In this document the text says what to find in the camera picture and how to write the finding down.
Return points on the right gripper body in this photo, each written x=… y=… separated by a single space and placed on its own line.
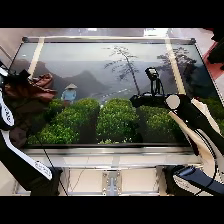
x=150 y=100

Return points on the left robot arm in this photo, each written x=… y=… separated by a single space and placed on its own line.
x=20 y=166

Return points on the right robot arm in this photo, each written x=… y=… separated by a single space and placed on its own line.
x=190 y=112

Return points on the black garment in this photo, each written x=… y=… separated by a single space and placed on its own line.
x=31 y=116

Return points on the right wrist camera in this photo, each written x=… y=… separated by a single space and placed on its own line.
x=152 y=73

